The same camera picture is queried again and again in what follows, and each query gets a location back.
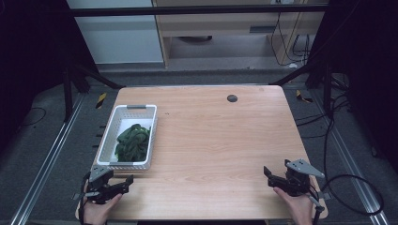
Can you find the black floor cable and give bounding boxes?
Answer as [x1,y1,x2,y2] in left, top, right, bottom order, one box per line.
[296,92,351,189]

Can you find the light wooden cabinet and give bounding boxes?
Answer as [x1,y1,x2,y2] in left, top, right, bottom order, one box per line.
[151,0,330,68]

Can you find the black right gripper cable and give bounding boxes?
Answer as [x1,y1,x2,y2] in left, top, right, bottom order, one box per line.
[314,173,386,225]

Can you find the black horizontal metal bar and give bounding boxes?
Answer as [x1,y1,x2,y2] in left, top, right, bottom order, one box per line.
[67,4,330,18]

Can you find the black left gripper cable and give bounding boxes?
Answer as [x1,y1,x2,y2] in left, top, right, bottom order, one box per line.
[78,171,92,225]

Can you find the black curtain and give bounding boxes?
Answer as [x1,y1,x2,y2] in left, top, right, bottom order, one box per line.
[304,0,398,176]
[0,0,99,158]

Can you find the person's right hand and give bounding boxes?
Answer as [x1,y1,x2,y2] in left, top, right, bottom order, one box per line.
[272,186,314,225]

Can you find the person's left hand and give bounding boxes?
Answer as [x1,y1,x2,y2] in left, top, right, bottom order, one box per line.
[82,192,124,225]

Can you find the black hanging cables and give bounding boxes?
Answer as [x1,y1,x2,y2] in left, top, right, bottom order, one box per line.
[269,11,312,68]

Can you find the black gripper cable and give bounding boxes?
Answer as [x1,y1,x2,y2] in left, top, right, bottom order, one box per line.
[314,173,386,225]
[78,171,92,225]

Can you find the aluminium floor rail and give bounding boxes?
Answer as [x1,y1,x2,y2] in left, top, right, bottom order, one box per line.
[313,90,390,225]
[8,93,86,225]

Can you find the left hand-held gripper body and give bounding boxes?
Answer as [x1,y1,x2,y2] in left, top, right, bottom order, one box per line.
[72,164,125,205]

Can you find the dark green cloth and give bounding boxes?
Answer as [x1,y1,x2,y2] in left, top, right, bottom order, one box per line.
[114,123,152,163]

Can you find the white plastic basket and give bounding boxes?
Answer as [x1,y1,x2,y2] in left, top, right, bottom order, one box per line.
[95,104,159,172]

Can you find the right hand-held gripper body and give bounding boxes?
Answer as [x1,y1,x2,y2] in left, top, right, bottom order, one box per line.
[272,158,332,202]

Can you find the yellow black striped tape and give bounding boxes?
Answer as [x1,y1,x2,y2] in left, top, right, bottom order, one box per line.
[295,89,314,104]
[95,92,108,110]

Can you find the white cabinet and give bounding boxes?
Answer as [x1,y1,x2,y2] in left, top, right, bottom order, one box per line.
[66,0,165,66]

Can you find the black metal stand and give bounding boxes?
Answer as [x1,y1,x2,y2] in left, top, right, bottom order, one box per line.
[61,61,127,124]
[268,59,334,117]

